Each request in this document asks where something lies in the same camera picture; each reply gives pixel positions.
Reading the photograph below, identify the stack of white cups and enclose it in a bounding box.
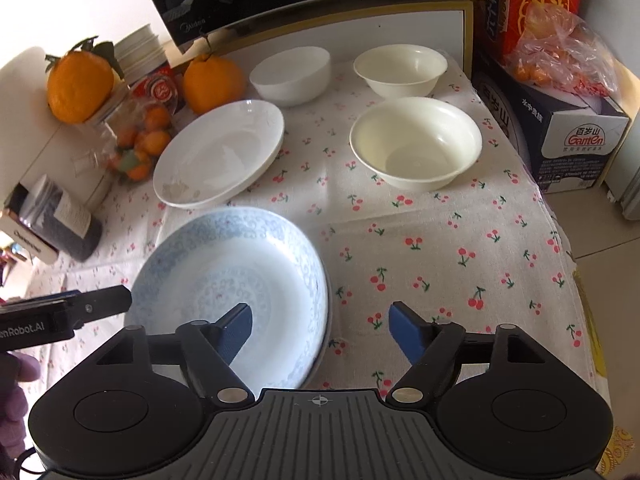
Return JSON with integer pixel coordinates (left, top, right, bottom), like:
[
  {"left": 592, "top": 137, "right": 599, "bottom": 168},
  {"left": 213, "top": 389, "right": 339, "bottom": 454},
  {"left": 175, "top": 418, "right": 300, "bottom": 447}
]
[{"left": 114, "top": 24, "right": 168, "bottom": 83}]

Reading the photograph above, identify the white appliance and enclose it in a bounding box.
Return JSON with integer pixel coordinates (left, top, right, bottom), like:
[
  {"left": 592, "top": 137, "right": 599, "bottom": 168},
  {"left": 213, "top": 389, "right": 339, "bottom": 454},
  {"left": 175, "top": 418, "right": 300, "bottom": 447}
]
[{"left": 0, "top": 46, "right": 118, "bottom": 211}]

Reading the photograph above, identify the person's left hand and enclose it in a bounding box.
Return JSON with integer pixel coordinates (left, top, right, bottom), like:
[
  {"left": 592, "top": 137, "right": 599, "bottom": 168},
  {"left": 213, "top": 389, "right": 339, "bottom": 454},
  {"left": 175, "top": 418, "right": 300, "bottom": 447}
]
[{"left": 0, "top": 351, "right": 42, "bottom": 461}]

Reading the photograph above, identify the white small box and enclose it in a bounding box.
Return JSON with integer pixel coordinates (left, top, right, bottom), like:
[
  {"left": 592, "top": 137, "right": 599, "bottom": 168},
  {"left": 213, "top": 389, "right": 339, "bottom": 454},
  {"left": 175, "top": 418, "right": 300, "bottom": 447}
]
[{"left": 0, "top": 210, "right": 60, "bottom": 266}]

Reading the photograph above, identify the cherry print tablecloth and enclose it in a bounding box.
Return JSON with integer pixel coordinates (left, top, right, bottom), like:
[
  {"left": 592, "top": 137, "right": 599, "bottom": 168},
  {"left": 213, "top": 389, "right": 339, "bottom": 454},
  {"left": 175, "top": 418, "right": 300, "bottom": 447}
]
[{"left": 25, "top": 52, "right": 596, "bottom": 396}]

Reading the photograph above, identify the blue patterned plate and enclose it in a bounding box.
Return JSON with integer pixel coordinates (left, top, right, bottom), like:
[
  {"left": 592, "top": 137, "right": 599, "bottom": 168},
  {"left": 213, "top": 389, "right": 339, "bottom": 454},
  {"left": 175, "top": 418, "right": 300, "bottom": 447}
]
[{"left": 131, "top": 206, "right": 331, "bottom": 391}]

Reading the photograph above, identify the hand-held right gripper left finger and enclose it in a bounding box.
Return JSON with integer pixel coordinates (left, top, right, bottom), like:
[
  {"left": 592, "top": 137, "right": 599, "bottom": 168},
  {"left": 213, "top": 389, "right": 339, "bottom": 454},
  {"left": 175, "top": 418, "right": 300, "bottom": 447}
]
[{"left": 95, "top": 302, "right": 256, "bottom": 406}]

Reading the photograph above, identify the small cream bowl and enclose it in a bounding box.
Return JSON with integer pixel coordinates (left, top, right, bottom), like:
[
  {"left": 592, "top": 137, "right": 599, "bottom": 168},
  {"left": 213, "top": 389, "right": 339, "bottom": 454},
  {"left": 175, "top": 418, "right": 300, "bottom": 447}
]
[{"left": 353, "top": 44, "right": 449, "bottom": 100}]

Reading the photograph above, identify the large cream bowl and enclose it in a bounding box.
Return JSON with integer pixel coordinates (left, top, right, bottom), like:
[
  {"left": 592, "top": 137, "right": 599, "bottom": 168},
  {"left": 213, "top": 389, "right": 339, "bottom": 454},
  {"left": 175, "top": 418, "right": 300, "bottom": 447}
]
[{"left": 349, "top": 97, "right": 483, "bottom": 192}]

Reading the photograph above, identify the orange with leaves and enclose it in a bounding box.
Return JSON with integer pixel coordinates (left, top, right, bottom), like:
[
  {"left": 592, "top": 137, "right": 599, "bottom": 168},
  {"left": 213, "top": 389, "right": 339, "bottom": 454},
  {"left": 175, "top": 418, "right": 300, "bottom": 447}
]
[{"left": 44, "top": 36, "right": 126, "bottom": 125}]

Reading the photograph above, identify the clear bag of oranges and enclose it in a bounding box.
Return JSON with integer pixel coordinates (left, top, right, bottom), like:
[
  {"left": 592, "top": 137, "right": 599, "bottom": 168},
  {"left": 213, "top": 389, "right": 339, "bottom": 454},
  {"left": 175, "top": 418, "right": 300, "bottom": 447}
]
[{"left": 505, "top": 2, "right": 621, "bottom": 106}]

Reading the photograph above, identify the white ceramic bowl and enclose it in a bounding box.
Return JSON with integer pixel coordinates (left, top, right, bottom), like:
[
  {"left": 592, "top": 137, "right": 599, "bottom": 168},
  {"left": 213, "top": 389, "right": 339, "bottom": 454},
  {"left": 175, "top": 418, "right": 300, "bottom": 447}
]
[{"left": 249, "top": 46, "right": 332, "bottom": 107}]

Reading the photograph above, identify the white plate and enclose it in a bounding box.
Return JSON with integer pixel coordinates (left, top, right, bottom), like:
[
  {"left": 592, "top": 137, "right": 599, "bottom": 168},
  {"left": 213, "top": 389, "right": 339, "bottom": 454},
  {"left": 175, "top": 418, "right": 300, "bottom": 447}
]
[{"left": 152, "top": 100, "right": 285, "bottom": 209}]

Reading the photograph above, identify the large orange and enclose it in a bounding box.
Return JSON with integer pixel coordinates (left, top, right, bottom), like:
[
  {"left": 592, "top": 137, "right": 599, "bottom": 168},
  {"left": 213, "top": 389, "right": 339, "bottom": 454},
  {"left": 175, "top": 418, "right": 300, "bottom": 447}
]
[{"left": 182, "top": 35, "right": 247, "bottom": 116}]

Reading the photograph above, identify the blue and white carton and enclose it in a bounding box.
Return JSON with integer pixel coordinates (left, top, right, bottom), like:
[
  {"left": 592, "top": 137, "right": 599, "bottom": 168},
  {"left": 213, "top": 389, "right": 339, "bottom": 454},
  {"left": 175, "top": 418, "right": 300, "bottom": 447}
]
[{"left": 472, "top": 50, "right": 631, "bottom": 195}]

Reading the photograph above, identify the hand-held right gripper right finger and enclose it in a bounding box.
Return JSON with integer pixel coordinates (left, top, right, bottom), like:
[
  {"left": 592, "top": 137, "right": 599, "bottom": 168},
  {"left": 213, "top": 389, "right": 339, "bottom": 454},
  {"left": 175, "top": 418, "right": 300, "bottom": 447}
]
[{"left": 386, "top": 301, "right": 549, "bottom": 405}]

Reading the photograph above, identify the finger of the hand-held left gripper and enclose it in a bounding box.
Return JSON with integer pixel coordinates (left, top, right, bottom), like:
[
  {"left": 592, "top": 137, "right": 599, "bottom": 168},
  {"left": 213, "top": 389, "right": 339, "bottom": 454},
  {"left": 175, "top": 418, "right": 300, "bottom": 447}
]
[{"left": 66, "top": 285, "right": 134, "bottom": 322}]

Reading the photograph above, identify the bag of small oranges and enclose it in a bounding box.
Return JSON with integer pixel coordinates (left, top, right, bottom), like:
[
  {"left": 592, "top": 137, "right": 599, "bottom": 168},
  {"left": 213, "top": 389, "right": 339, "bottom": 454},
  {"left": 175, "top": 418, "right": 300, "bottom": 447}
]
[{"left": 75, "top": 100, "right": 176, "bottom": 186}]

